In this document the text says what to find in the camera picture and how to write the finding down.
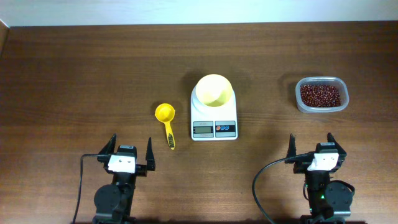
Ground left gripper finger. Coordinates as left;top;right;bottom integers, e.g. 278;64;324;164
146;138;155;165
98;133;117;155

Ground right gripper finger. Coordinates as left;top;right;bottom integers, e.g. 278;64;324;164
326;133;346;154
286;134;297;157

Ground red beans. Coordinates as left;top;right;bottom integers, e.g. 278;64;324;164
300;85;341;108

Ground yellow measuring scoop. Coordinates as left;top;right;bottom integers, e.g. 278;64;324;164
155;103;175;150

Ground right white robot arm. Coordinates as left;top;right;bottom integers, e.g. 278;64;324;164
286;133;355;224

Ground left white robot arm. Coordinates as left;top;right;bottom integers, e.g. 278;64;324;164
93;134;155;224

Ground white digital kitchen scale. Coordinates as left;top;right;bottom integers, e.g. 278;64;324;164
190;86;238;141

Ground yellow plastic bowl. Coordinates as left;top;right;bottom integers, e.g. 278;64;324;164
195;74;233;107

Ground clear plastic food container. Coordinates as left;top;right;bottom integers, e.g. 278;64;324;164
295;77;349;114

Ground right black cable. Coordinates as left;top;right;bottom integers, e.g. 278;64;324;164
251;155;308;224

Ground black cable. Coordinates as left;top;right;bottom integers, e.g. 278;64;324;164
71;153;103;224
251;155;308;224

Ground left black cable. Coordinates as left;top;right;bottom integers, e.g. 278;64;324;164
71;153;103;224

